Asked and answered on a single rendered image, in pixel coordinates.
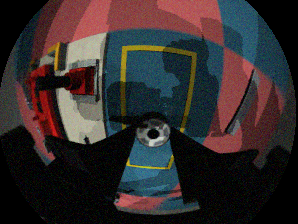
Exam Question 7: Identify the yellow rectangular tape outline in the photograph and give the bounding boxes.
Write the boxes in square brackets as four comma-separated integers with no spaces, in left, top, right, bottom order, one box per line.
[120,45,197,169]

